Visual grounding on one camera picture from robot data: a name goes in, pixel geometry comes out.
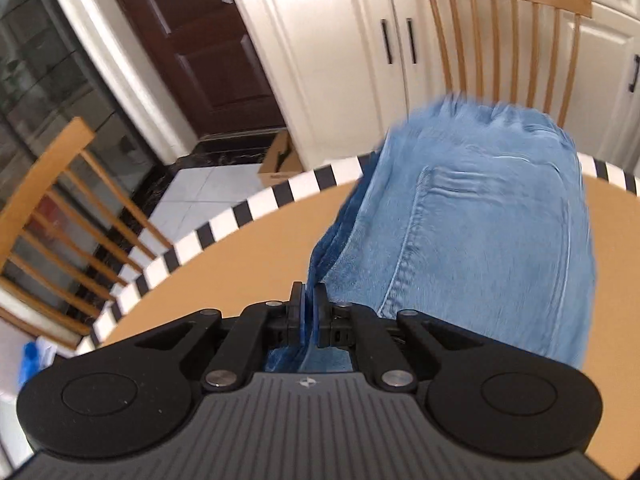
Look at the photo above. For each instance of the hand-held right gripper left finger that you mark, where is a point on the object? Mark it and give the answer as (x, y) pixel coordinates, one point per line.
(298, 312)

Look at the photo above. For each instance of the blue denim jeans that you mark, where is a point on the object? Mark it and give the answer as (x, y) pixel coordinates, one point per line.
(475, 220)

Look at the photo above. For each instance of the dark brown door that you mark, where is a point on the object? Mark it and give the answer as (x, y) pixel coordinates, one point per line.
(200, 35)

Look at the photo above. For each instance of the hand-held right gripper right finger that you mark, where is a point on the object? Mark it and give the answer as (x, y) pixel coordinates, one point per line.
(318, 312)

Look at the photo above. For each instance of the white sideboard cabinet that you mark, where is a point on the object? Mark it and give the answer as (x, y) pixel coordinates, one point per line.
(325, 35)

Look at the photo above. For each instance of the glass sliding door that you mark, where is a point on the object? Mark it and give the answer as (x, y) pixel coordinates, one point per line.
(40, 60)

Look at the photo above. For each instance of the cardboard box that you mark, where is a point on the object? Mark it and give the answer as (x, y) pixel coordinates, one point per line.
(280, 160)

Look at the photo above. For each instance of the blue plastic bag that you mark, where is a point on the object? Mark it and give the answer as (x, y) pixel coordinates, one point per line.
(35, 365)

